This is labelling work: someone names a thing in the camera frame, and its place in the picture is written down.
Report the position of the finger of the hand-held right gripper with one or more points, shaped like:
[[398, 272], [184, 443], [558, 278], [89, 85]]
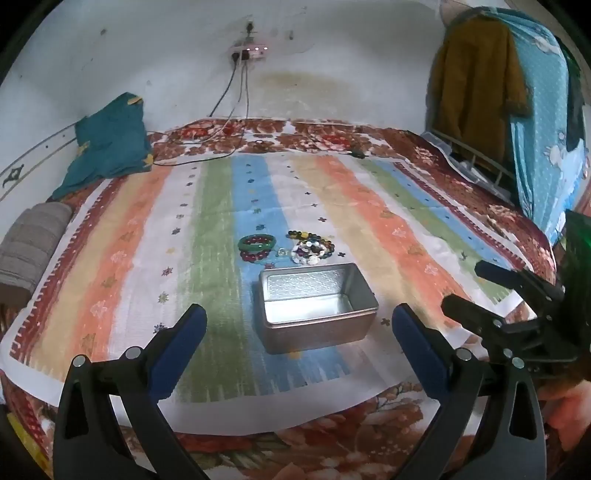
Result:
[[512, 278], [475, 316]]

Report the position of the grey striped pillow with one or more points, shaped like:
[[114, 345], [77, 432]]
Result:
[[30, 244]]

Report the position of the brown jacket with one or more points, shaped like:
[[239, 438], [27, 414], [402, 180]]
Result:
[[478, 78]]

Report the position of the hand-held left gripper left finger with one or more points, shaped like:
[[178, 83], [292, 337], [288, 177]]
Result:
[[182, 344]]

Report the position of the striped pastel cloth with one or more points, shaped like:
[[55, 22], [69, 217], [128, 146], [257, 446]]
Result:
[[138, 277]]

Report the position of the silver metal tin box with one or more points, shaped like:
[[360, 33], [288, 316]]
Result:
[[314, 307]]

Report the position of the small black gadget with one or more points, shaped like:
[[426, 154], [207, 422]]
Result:
[[357, 154]]

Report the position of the green jade bangle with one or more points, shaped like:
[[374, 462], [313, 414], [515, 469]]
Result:
[[257, 241]]

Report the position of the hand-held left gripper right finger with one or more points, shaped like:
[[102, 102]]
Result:
[[418, 346]]

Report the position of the person's right hand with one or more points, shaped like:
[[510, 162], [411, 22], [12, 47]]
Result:
[[570, 408]]

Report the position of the metal bed rail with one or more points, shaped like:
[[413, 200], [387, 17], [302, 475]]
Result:
[[475, 161]]

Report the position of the blue printed cloth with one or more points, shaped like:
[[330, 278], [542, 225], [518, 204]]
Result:
[[542, 129]]

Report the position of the wall socket with plug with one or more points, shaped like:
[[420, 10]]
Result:
[[249, 26]]

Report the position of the teal cloth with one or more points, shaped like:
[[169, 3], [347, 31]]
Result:
[[108, 141]]

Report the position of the white power strip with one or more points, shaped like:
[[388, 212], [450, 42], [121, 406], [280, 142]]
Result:
[[249, 48]]

